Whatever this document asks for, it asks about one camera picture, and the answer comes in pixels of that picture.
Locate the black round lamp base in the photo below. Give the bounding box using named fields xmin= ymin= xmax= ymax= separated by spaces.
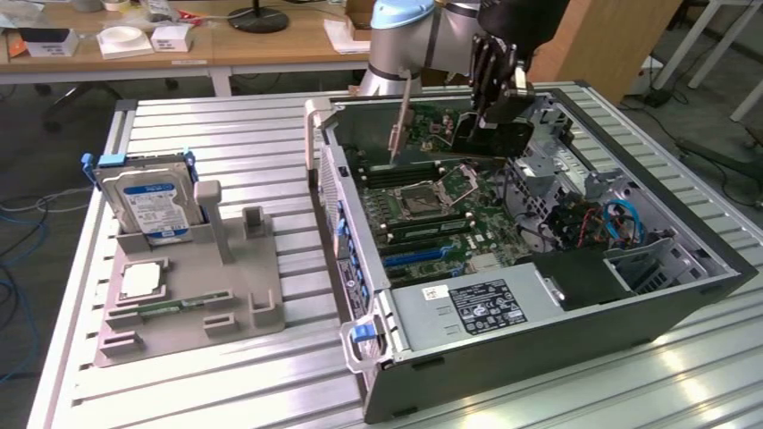
xmin=226 ymin=0 xmax=290 ymax=34

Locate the black chair base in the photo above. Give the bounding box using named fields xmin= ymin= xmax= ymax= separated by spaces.
xmin=34 ymin=80 xmax=119 ymax=133

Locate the wooden desk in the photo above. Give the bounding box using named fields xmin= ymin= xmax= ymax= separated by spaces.
xmin=0 ymin=0 xmax=537 ymax=97

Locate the white box red button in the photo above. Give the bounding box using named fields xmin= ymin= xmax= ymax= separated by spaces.
xmin=634 ymin=55 xmax=666 ymax=97

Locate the hard disk in blue caddy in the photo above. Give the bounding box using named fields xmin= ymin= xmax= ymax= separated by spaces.
xmin=79 ymin=145 xmax=201 ymax=246

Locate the silver packet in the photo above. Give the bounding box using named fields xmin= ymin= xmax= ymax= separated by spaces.
xmin=145 ymin=0 xmax=179 ymax=23

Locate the silver disk bay cage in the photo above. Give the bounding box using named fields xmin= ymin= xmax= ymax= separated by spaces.
xmin=505 ymin=131 xmax=590 ymax=224

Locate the black RAM slot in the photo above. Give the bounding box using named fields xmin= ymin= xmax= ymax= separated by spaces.
xmin=364 ymin=173 xmax=445 ymax=189
xmin=361 ymin=163 xmax=442 ymax=176

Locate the grey floor cable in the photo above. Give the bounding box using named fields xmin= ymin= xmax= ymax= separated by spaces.
xmin=0 ymin=187 xmax=95 ymax=214

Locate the brown cardboard box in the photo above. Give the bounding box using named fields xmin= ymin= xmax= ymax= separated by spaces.
xmin=343 ymin=0 xmax=376 ymax=30

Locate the grey parts rack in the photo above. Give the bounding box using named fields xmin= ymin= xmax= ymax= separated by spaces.
xmin=93 ymin=180 xmax=286 ymax=368

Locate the red wire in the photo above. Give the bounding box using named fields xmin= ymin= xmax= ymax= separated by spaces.
xmin=580 ymin=207 xmax=597 ymax=247

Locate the small disk bay bracket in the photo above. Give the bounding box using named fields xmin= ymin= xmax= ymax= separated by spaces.
xmin=601 ymin=236 xmax=713 ymax=296

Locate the blue wire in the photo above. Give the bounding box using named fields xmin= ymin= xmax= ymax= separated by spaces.
xmin=600 ymin=198 xmax=648 ymax=245

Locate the installed RAM stick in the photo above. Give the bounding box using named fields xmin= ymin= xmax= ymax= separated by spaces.
xmin=386 ymin=216 xmax=469 ymax=240

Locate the green RAM stick on rack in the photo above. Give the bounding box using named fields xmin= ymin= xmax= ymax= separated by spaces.
xmin=134 ymin=297 xmax=230 ymax=316

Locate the wooden cabinet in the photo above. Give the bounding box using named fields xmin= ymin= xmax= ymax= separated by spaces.
xmin=522 ymin=0 xmax=684 ymax=106

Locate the blue expansion slot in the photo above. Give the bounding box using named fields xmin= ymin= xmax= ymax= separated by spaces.
xmin=380 ymin=248 xmax=454 ymax=269

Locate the grey power supply unit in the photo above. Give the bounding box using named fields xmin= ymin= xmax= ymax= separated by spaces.
xmin=389 ymin=262 xmax=565 ymax=354

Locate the silver CPU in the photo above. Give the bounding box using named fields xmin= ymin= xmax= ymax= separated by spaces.
xmin=117 ymin=263 xmax=171 ymax=301

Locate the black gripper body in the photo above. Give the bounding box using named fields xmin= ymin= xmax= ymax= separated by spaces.
xmin=476 ymin=0 xmax=570 ymax=62

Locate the green motherboard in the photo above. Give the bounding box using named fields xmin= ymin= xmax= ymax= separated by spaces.
xmin=356 ymin=163 xmax=537 ymax=290

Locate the graphics card with silver bracket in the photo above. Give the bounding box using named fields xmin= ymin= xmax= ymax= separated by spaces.
xmin=385 ymin=66 xmax=536 ymax=165

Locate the white box black top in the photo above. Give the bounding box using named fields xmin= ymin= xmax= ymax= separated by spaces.
xmin=15 ymin=27 xmax=79 ymax=58

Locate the blue floor cable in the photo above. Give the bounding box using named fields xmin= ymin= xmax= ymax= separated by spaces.
xmin=0 ymin=214 xmax=51 ymax=385

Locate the black floor stand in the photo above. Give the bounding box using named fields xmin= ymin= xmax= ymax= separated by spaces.
xmin=676 ymin=138 xmax=763 ymax=175

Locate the CPU socket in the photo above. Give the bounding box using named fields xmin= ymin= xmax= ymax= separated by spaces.
xmin=397 ymin=182 xmax=445 ymax=215

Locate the open socket cover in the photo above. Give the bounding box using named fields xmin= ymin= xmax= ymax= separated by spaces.
xmin=437 ymin=164 xmax=481 ymax=202

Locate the white table frame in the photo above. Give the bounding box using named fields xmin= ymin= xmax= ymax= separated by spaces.
xmin=652 ymin=0 xmax=763 ymax=122

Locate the open black PC case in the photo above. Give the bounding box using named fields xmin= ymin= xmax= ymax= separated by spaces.
xmin=302 ymin=87 xmax=758 ymax=425

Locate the white square tray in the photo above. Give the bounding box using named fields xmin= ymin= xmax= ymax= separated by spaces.
xmin=94 ymin=25 xmax=154 ymax=60

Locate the small white labelled box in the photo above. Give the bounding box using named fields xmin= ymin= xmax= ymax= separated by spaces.
xmin=149 ymin=24 xmax=195 ymax=53

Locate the white paper stack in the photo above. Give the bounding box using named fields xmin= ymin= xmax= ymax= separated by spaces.
xmin=322 ymin=18 xmax=374 ymax=55

